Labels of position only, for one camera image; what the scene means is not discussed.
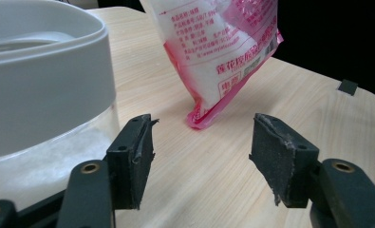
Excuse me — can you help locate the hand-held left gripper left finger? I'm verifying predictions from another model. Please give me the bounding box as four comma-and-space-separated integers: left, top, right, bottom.
105, 113, 160, 211

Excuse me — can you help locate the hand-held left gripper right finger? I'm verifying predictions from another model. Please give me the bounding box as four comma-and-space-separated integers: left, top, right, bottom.
248, 112, 321, 209

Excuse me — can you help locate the clear jar with white lid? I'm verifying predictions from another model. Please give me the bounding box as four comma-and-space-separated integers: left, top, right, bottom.
0, 0, 122, 213

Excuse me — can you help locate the pink and white plastic bag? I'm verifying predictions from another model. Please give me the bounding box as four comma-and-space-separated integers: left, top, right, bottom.
139, 0, 285, 131

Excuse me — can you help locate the black table edge bracket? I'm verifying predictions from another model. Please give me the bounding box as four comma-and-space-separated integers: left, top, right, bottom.
337, 78, 360, 97

